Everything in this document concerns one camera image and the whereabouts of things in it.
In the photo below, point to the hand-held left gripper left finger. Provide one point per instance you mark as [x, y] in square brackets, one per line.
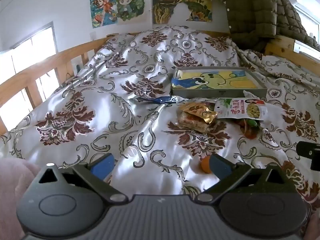
[102, 166]

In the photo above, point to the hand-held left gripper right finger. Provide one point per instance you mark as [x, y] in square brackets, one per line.
[220, 167]

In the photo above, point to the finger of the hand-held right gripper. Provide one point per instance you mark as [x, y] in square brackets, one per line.
[308, 152]

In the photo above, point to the small mandarin orange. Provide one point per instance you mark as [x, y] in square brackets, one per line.
[205, 166]

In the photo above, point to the clear nougat cake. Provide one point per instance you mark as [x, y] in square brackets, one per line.
[192, 125]

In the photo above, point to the green snack packet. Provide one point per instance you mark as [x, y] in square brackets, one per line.
[253, 123]

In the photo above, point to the gold foil snack packet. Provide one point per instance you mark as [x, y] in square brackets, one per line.
[197, 110]

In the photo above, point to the white green snack pouch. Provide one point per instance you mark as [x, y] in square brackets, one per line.
[240, 107]

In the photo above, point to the grey tray with cartoon liner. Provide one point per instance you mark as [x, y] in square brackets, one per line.
[217, 80]

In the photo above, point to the dark blue snack stick packet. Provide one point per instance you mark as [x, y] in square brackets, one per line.
[162, 100]

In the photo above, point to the floral printed satin blanket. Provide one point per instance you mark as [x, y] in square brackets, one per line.
[125, 135]

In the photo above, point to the clear plastic packet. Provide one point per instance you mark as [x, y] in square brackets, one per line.
[273, 112]

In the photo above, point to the pink fluffy garment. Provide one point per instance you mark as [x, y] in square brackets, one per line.
[15, 192]

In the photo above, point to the window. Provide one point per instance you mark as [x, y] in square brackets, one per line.
[32, 47]

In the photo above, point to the white air conditioner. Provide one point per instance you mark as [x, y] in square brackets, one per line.
[303, 5]

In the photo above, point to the olive quilted jacket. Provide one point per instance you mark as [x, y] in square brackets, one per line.
[257, 12]

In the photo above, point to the red-haired figure wall poster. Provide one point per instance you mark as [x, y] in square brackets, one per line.
[102, 8]

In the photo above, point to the blond figure wall poster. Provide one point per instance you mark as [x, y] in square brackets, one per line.
[130, 3]

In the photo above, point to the large yellow blue wall poster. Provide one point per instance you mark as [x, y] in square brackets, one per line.
[162, 5]

